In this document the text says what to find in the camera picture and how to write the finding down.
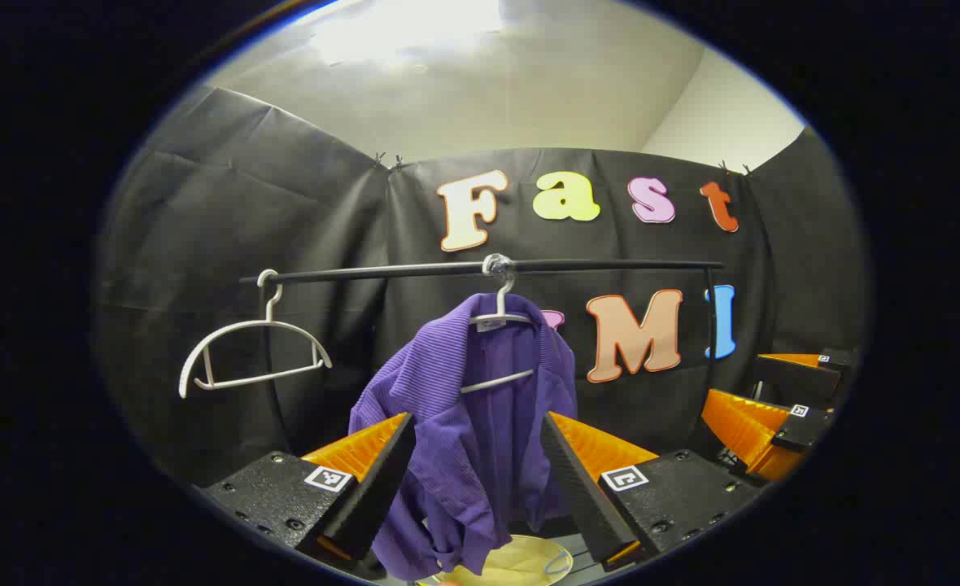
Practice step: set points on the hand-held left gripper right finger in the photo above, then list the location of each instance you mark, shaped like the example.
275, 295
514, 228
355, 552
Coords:
582, 488

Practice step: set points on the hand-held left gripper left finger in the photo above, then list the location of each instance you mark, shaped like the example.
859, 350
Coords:
370, 496

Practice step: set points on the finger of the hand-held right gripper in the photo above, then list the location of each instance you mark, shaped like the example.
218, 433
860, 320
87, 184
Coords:
797, 378
801, 430

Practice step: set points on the purple knit garment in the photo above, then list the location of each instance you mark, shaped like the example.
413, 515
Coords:
480, 456

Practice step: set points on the white clothes hanger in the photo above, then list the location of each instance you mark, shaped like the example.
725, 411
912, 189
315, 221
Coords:
272, 305
496, 381

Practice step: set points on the black metal clothes rack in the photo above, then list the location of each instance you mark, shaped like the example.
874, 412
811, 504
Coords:
366, 271

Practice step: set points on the clear tape wrap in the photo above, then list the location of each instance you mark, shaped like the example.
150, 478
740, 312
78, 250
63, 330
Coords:
499, 264

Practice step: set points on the black backdrop cloth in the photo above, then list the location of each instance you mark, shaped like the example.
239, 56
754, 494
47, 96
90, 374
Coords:
203, 228

